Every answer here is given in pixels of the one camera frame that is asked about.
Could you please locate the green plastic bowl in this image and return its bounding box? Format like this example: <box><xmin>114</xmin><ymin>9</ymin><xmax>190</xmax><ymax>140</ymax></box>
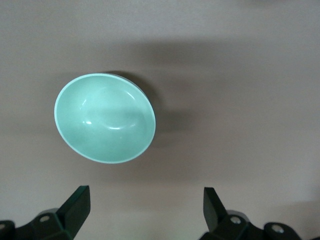
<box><xmin>53</xmin><ymin>72</ymin><xmax>157</xmax><ymax>165</ymax></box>

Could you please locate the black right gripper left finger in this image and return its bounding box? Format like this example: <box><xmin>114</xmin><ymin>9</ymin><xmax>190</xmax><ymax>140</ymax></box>
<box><xmin>0</xmin><ymin>185</ymin><xmax>91</xmax><ymax>240</ymax></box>

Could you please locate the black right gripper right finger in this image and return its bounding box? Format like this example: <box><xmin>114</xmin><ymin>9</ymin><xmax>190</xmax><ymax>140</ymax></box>
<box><xmin>199</xmin><ymin>186</ymin><xmax>302</xmax><ymax>240</ymax></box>

